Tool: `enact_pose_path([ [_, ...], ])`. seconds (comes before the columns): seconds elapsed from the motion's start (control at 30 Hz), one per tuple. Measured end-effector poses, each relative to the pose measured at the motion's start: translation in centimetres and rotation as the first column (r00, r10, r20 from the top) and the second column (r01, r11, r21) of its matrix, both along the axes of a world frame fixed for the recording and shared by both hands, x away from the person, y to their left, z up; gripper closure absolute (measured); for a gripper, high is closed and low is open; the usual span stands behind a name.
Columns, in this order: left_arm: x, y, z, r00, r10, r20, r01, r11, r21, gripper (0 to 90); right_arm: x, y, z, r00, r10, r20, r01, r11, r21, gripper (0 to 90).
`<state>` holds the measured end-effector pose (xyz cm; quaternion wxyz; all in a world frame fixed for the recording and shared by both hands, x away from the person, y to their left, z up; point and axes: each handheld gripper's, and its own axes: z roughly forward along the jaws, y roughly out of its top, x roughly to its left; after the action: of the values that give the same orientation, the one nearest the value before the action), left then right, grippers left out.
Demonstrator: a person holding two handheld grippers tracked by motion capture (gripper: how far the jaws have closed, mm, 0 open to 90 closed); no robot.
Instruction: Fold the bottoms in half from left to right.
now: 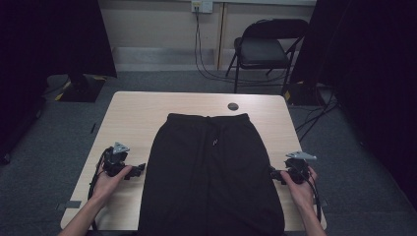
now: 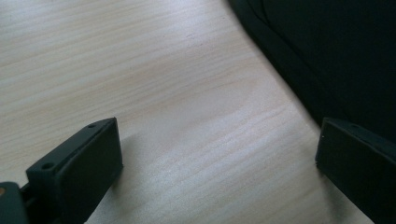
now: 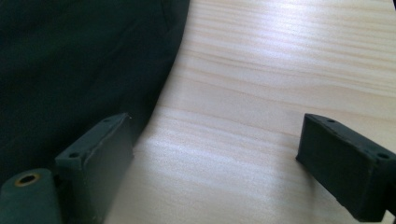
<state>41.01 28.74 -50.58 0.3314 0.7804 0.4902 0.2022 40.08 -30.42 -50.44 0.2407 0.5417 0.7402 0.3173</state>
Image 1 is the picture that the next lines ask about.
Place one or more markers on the grey tape strip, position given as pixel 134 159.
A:
pixel 324 202
pixel 69 205

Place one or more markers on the black stand base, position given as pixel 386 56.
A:
pixel 82 90
pixel 301 95

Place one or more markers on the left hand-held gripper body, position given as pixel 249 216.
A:
pixel 114 162

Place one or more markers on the person's right hand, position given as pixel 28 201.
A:
pixel 301 193

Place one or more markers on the white wall outlet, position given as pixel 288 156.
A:
pixel 202 6

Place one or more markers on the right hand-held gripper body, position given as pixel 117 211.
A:
pixel 298 170

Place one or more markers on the black folding chair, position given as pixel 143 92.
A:
pixel 262 52

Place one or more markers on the person's left hand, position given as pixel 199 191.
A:
pixel 105 187

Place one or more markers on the black curtain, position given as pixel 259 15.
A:
pixel 370 82
pixel 49 49

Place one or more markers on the black pants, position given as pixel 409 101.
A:
pixel 209 180

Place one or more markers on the round table grommet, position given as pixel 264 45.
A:
pixel 233 106

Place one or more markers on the grey wall trunking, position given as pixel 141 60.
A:
pixel 157 59

